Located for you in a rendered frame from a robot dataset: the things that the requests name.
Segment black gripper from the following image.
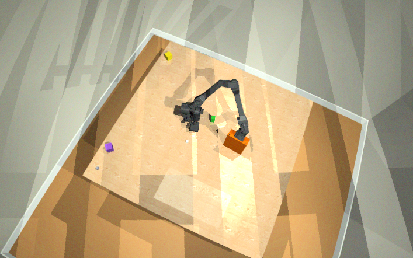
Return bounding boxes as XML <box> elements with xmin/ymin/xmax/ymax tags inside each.
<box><xmin>189</xmin><ymin>115</ymin><xmax>200</xmax><ymax>132</ymax></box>

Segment purple cube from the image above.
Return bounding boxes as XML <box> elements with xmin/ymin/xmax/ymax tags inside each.
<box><xmin>105</xmin><ymin>142</ymin><xmax>114</xmax><ymax>152</ymax></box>

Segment small yellow block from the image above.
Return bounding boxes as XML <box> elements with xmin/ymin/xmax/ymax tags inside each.
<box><xmin>164</xmin><ymin>52</ymin><xmax>172</xmax><ymax>61</ymax></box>

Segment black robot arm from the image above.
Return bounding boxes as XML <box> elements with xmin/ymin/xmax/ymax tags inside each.
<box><xmin>180</xmin><ymin>79</ymin><xmax>249</xmax><ymax>142</ymax></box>

